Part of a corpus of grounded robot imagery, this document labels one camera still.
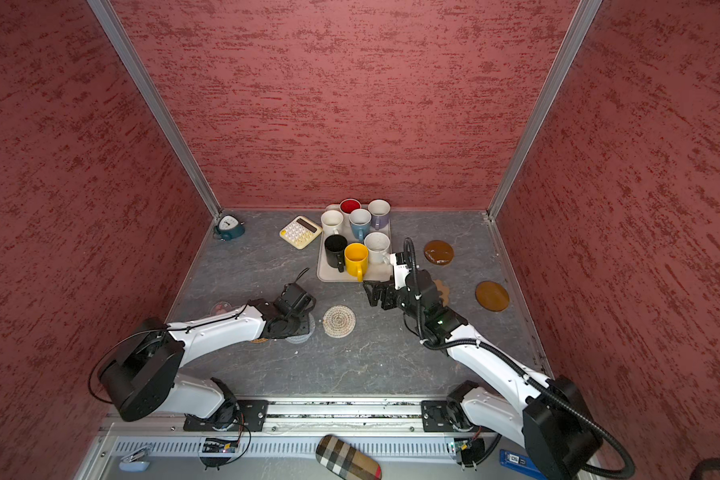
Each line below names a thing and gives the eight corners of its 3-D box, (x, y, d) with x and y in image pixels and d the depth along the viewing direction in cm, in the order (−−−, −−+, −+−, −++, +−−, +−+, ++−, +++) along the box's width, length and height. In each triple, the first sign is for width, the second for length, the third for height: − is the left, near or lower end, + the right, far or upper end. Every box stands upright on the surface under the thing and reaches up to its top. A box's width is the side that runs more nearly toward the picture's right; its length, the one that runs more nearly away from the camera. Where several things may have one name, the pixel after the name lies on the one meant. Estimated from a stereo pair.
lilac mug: (368, 237, 115) (368, 222, 108) (368, 214, 123) (368, 199, 116) (390, 237, 115) (391, 222, 108) (388, 214, 123) (390, 199, 116)
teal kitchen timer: (214, 238, 115) (208, 229, 111) (230, 221, 120) (226, 213, 116) (232, 245, 112) (227, 236, 108) (248, 228, 118) (244, 219, 114)
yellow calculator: (277, 235, 115) (276, 231, 113) (300, 217, 121) (299, 213, 120) (301, 251, 110) (300, 248, 108) (323, 232, 116) (323, 228, 115)
